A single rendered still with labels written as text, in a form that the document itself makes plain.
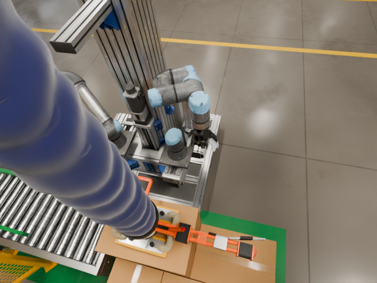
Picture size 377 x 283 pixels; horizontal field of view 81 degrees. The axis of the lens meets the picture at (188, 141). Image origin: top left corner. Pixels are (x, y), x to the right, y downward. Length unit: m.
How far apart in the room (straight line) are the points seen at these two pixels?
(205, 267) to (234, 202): 0.91
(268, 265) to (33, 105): 1.80
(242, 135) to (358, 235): 1.57
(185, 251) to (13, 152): 1.20
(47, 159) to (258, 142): 2.66
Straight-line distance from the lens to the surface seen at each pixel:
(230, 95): 3.44
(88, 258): 2.13
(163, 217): 1.52
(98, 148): 0.61
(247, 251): 1.34
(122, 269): 2.02
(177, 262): 1.52
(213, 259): 1.91
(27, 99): 0.44
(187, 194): 2.38
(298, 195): 2.77
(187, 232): 1.35
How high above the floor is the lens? 2.45
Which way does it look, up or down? 57 degrees down
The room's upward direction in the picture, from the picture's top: 9 degrees counter-clockwise
